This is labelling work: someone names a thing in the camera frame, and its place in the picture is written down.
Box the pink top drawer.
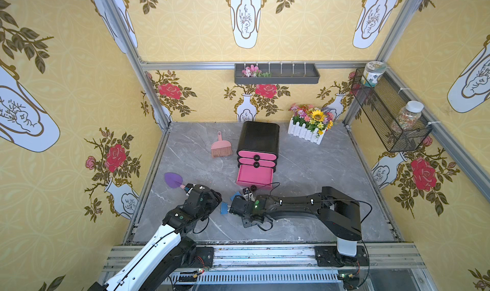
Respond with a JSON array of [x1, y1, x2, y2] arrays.
[[237, 150, 278, 161]]

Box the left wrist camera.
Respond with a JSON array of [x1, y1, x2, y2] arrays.
[[184, 183, 195, 195]]

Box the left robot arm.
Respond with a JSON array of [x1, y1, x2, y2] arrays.
[[89, 184, 222, 290]]

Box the purple spatula with pink handle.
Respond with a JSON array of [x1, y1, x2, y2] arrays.
[[164, 172, 186, 189]]

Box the pink bottom drawer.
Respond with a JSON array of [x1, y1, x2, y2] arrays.
[[236, 165, 274, 188]]

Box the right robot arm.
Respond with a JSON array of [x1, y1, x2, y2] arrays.
[[228, 186, 369, 258]]

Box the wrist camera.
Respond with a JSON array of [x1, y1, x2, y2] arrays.
[[184, 183, 195, 195], [242, 186, 257, 199]]

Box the metal base rail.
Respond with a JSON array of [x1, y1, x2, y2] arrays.
[[103, 242, 433, 291]]

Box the small pink flowers on shelf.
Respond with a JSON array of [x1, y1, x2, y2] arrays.
[[242, 65, 271, 77]]

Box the blue binder clip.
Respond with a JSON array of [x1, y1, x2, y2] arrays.
[[220, 202, 230, 215], [230, 191, 242, 201]]

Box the black wire wall basket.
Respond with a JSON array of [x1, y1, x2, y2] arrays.
[[352, 68, 433, 153]]

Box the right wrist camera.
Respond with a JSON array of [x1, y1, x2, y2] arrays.
[[242, 186, 257, 199]]

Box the flower box with white fence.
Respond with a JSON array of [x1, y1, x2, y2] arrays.
[[287, 104, 335, 145]]

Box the black drawer cabinet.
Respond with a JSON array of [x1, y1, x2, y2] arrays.
[[237, 121, 280, 171]]

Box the pink hand broom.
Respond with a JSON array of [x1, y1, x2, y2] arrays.
[[211, 131, 233, 158]]

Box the grey wall shelf tray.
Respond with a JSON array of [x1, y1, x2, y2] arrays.
[[234, 62, 320, 85]]

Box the jar of colorful sprinkles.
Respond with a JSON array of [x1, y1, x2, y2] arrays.
[[391, 101, 424, 133]]

